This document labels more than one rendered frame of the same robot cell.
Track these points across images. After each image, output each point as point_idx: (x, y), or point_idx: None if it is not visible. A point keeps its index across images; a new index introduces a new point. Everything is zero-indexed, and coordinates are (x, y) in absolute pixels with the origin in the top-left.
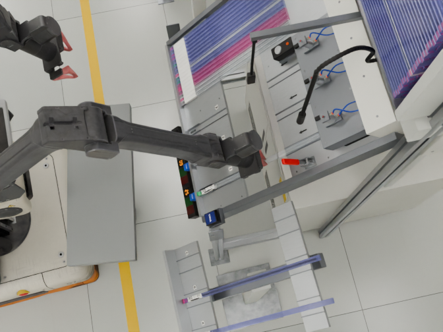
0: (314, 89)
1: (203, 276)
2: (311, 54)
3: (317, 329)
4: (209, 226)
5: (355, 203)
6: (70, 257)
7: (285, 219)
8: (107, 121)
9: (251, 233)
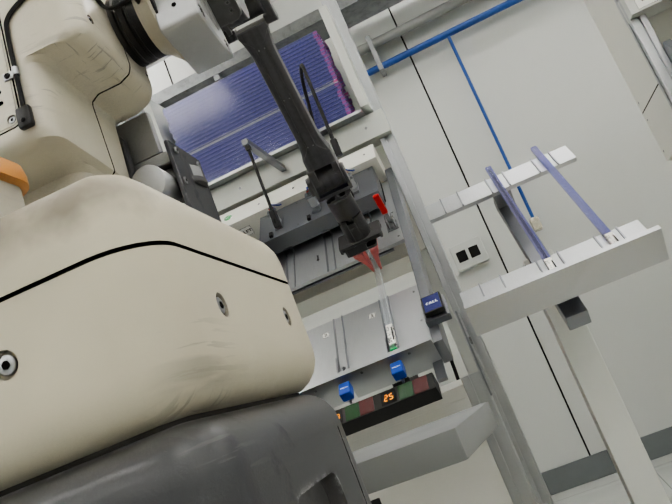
0: (319, 208)
1: (518, 270)
2: (286, 222)
3: (570, 151)
4: (447, 312)
5: (482, 340)
6: (435, 433)
7: (444, 205)
8: (241, 29)
9: None
